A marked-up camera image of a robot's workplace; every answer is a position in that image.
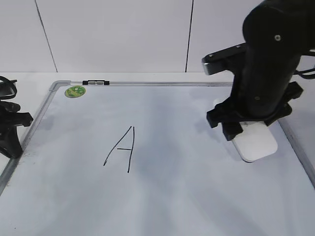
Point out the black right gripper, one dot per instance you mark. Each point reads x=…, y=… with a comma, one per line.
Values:
x=230, y=112

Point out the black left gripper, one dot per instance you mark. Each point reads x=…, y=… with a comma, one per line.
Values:
x=10, y=119

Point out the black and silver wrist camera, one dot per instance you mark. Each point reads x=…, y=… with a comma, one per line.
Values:
x=229, y=59

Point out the white whiteboard eraser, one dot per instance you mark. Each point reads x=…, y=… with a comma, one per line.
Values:
x=255, y=142

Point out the white whiteboard with aluminium frame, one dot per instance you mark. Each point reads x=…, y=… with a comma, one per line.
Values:
x=143, y=161

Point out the round green sticker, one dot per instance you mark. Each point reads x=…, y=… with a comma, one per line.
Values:
x=75, y=92

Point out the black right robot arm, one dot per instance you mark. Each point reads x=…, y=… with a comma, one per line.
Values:
x=277, y=34

